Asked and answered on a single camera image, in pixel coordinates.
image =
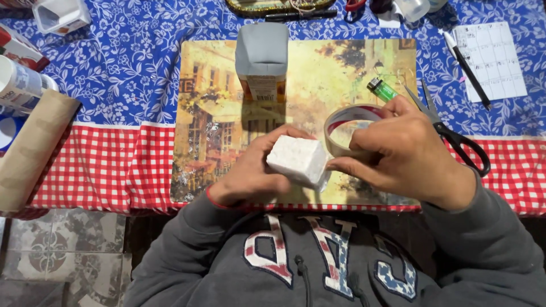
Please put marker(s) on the grey printed hoodie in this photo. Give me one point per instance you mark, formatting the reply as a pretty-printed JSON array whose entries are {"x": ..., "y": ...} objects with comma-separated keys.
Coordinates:
[{"x": 332, "y": 260}]

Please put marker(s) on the street scene placemat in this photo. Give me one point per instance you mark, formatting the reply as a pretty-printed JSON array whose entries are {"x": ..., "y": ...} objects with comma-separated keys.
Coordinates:
[{"x": 298, "y": 89}]

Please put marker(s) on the black marker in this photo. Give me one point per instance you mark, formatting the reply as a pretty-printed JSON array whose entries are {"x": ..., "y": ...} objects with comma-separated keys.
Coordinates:
[{"x": 300, "y": 16}]

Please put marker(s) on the blue floral checked tablecloth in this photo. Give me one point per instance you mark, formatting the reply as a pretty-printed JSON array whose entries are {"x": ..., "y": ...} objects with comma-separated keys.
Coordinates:
[{"x": 128, "y": 106}]

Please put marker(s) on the cut open juice carton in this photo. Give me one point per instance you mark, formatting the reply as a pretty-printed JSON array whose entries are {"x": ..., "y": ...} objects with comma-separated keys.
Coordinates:
[{"x": 262, "y": 64}]

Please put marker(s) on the person's left hand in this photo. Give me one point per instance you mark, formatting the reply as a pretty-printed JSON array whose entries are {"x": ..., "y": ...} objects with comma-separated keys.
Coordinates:
[{"x": 249, "y": 179}]

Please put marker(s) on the white cut carton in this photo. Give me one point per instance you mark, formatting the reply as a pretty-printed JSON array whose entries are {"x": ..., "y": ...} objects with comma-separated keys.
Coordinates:
[{"x": 62, "y": 16}]

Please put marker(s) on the beige tape roll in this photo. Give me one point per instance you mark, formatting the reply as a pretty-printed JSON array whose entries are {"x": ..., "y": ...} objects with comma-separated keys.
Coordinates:
[{"x": 341, "y": 140}]

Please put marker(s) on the red and white carton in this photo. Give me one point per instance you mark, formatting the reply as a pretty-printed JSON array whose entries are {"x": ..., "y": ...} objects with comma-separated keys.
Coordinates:
[{"x": 19, "y": 49}]

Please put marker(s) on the brown cardboard tube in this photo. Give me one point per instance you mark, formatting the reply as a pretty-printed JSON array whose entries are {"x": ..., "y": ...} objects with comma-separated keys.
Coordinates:
[{"x": 32, "y": 149}]

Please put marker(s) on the clear plastic cup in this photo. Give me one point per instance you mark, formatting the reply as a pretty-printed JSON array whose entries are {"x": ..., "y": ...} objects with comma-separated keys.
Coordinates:
[{"x": 411, "y": 8}]

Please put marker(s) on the white labelled cylinder container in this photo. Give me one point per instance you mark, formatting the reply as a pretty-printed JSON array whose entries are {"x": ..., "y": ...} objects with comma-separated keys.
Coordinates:
[{"x": 21, "y": 85}]

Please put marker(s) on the green lighter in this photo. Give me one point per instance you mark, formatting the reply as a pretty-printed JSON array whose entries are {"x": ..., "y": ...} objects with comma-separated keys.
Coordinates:
[{"x": 381, "y": 89}]

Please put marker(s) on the person's right hand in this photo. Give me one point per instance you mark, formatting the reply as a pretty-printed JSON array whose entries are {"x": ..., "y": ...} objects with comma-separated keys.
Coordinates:
[{"x": 409, "y": 157}]

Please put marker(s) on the black pen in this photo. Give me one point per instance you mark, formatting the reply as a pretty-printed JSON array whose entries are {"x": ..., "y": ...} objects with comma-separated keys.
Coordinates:
[{"x": 471, "y": 76}]

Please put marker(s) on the gold rimmed tray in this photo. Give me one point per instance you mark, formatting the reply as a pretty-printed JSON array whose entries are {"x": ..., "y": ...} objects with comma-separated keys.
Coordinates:
[{"x": 277, "y": 6}]

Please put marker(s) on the white pen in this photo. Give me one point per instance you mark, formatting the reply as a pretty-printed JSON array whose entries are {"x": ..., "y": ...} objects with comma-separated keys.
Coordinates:
[{"x": 448, "y": 42}]

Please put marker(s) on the white styrofoam block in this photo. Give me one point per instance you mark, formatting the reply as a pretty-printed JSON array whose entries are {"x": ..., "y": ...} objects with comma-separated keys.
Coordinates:
[{"x": 297, "y": 161}]

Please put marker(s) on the white gridded paper sheet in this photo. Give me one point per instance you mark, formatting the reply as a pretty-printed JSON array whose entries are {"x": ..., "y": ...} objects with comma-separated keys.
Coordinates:
[{"x": 490, "y": 59}]

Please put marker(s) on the blue and white packet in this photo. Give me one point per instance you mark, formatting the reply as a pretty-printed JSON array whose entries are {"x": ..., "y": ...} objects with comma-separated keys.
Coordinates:
[{"x": 8, "y": 132}]

